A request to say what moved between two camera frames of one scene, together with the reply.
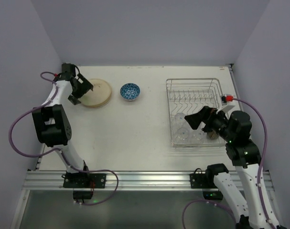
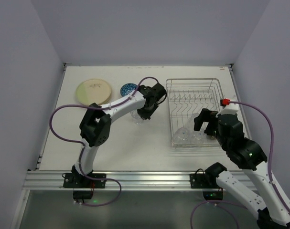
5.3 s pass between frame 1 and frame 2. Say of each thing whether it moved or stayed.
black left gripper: moved
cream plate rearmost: stayed
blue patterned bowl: stayed
